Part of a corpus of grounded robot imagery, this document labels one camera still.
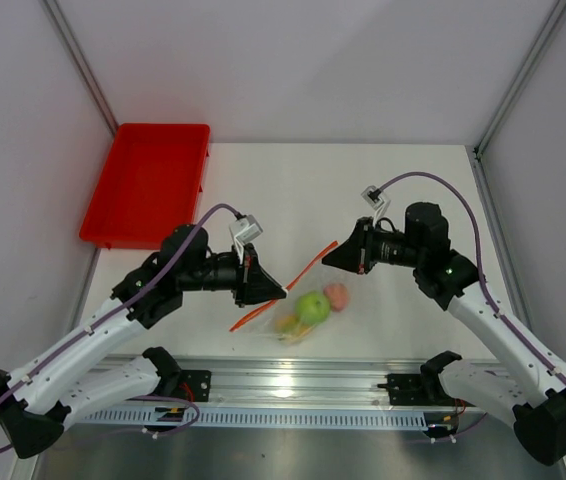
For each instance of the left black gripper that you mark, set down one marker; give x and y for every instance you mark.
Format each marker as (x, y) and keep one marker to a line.
(253, 284)

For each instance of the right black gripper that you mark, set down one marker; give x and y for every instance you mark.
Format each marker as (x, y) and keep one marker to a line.
(356, 254)

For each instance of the pink peach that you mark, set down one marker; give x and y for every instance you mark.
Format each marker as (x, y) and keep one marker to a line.
(338, 296)

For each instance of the clear zip top bag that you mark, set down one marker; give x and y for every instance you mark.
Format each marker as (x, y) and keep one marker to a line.
(314, 277)

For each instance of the yellow orange mango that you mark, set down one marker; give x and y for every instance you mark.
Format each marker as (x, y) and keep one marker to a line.
(289, 329)

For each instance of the green apple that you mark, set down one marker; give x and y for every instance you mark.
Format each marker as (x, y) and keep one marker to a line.
(312, 308)

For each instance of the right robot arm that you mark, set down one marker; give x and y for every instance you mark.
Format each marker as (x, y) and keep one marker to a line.
(457, 286)

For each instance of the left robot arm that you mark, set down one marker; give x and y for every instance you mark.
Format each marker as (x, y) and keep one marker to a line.
(44, 398)

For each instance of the red plastic tray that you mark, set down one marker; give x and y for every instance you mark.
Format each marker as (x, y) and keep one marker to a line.
(149, 184)

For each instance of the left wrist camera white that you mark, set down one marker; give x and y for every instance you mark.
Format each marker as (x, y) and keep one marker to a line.
(244, 230)

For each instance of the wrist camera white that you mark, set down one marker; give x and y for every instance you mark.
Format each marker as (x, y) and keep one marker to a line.
(244, 230)
(377, 200)

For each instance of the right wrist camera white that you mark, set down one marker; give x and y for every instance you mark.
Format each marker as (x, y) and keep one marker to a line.
(377, 200)

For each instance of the aluminium mounting rail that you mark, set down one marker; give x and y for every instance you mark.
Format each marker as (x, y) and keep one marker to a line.
(306, 384)

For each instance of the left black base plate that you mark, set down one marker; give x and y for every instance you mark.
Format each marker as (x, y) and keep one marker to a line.
(191, 385)

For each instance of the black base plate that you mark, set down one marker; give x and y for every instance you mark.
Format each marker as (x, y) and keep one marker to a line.
(191, 385)
(408, 389)

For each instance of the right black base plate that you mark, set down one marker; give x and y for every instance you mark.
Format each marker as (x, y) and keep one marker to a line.
(408, 389)

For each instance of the white slotted cable duct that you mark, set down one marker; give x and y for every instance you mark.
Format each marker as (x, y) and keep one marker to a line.
(206, 416)

